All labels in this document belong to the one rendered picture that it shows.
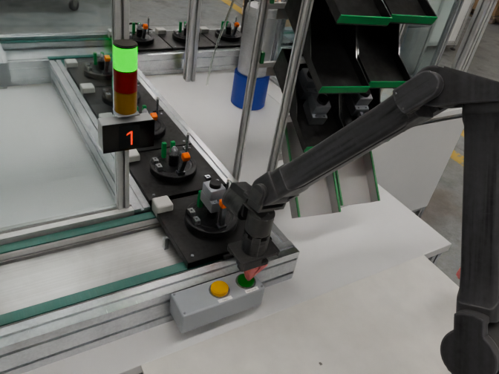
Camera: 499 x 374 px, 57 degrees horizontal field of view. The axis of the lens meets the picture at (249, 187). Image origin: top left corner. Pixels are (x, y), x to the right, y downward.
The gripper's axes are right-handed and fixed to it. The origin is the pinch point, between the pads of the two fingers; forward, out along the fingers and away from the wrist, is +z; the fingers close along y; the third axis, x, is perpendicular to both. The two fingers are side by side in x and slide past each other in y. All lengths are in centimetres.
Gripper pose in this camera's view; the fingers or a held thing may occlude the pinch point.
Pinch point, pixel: (248, 276)
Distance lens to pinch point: 109.6
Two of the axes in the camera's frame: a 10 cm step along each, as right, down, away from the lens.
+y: -8.6, 1.9, -4.8
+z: -1.5, 8.0, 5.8
